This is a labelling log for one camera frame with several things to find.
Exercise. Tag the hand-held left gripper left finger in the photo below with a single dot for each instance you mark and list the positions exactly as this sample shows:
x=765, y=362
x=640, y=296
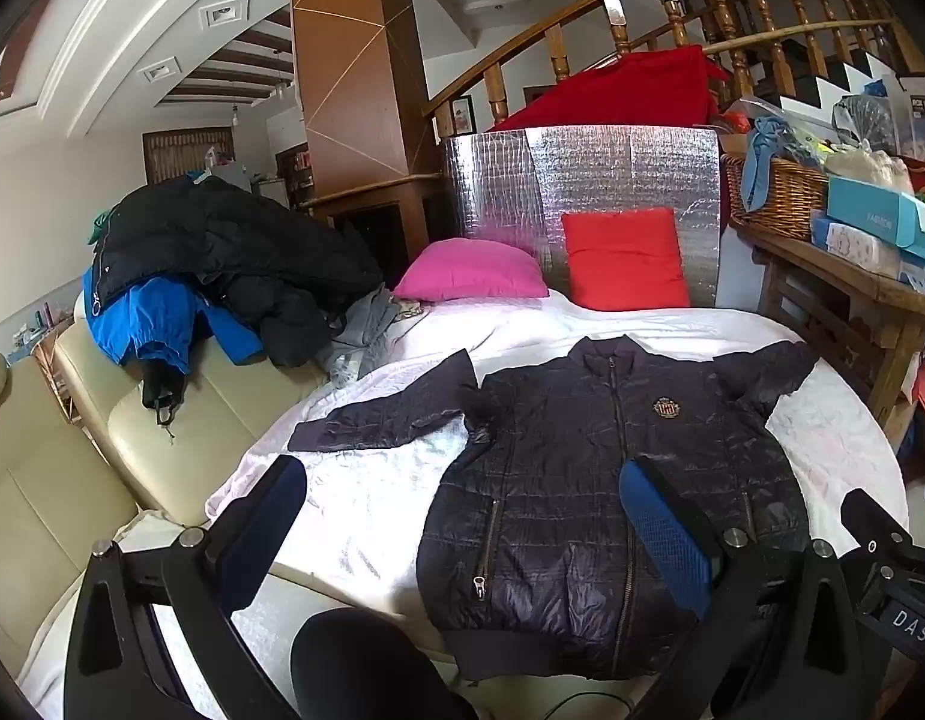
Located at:
x=271, y=511

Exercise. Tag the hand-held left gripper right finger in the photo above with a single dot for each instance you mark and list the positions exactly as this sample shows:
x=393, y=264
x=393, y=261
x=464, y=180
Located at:
x=666, y=536

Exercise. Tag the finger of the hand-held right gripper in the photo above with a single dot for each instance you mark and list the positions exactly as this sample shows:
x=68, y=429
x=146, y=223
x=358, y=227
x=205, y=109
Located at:
x=871, y=521

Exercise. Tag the black quilted jacket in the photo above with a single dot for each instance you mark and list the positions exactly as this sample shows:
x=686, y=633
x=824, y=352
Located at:
x=560, y=480

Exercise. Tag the white blanket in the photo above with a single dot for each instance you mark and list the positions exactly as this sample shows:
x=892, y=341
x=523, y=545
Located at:
x=372, y=495

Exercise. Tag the person's black-clad knee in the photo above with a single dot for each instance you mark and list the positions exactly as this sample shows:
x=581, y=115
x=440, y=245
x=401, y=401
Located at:
x=365, y=671

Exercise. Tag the grey garment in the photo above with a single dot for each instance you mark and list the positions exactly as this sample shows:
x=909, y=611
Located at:
x=361, y=337

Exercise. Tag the beige leather sofa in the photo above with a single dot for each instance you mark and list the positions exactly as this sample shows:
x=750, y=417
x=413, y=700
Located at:
x=72, y=457

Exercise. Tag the wooden side table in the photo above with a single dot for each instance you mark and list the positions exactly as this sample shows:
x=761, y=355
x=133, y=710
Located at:
x=845, y=307

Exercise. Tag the blue jacket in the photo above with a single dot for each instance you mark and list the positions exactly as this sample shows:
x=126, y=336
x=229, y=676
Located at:
x=143, y=322

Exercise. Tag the patterned beige cloth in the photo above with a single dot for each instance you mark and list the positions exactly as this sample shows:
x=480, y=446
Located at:
x=408, y=308

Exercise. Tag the pile of black coats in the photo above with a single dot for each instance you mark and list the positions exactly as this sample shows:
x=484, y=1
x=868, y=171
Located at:
x=229, y=247

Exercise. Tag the red pillow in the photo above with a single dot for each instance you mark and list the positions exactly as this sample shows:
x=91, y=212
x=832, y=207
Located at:
x=623, y=259

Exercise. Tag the teal cardboard box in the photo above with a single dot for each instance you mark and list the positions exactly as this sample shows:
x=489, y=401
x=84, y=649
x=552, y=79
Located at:
x=879, y=214

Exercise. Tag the pink pillow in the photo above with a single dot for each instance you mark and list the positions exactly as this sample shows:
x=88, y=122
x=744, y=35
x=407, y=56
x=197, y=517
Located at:
x=473, y=270

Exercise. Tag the wicker basket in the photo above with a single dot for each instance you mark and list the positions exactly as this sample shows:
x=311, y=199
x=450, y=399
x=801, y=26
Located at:
x=781, y=195

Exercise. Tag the light blue cloth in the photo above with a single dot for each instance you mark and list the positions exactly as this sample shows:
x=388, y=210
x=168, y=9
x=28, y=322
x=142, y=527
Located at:
x=762, y=150

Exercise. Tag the silver foil insulation panel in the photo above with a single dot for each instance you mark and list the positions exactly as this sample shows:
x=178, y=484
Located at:
x=500, y=184

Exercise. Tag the clear plastic bag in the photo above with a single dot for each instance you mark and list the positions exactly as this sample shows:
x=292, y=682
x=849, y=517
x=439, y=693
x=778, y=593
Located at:
x=871, y=124

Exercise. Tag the red cloth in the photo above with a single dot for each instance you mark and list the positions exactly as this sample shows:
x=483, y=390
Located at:
x=627, y=90

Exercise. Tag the wooden pillar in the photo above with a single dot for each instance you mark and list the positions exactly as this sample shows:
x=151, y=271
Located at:
x=350, y=67

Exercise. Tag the wooden stair railing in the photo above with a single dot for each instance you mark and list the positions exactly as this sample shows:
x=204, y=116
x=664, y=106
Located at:
x=657, y=7

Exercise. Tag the small picture frame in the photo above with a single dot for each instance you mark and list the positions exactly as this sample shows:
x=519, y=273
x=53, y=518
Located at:
x=462, y=117

